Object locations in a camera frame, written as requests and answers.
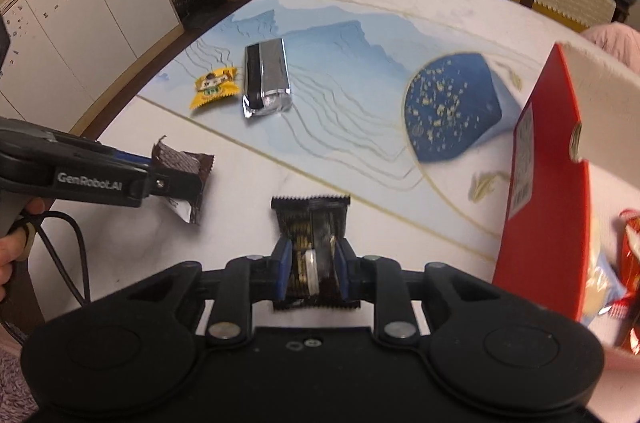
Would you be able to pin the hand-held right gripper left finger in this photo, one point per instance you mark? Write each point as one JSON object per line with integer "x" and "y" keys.
{"x": 283, "y": 270}

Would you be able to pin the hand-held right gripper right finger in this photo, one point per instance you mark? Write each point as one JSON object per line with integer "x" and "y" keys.
{"x": 342, "y": 270}

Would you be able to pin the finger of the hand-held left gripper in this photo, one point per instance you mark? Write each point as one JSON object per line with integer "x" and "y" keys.
{"x": 175, "y": 183}
{"x": 132, "y": 158}

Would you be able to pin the dark brown snack packet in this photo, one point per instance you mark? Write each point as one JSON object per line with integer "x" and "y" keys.
{"x": 180, "y": 160}

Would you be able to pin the black snack packet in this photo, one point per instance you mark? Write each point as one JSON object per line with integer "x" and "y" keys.
{"x": 310, "y": 223}

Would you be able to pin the red cardboard box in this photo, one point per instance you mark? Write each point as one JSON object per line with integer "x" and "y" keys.
{"x": 545, "y": 213}

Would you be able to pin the red snack packet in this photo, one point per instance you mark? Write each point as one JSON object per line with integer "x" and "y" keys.
{"x": 631, "y": 263}

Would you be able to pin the person's left hand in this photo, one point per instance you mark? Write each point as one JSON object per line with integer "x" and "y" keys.
{"x": 12, "y": 253}

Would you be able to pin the yellow snack packet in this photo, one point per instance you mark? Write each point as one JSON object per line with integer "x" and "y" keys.
{"x": 212, "y": 88}

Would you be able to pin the silver foil snack packet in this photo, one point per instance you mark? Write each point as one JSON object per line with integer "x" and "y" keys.
{"x": 272, "y": 68}

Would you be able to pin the white cabinet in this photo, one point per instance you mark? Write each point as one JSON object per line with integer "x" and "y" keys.
{"x": 90, "y": 13}

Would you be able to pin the pink fluffy cloth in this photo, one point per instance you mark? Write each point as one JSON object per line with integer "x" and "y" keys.
{"x": 615, "y": 45}

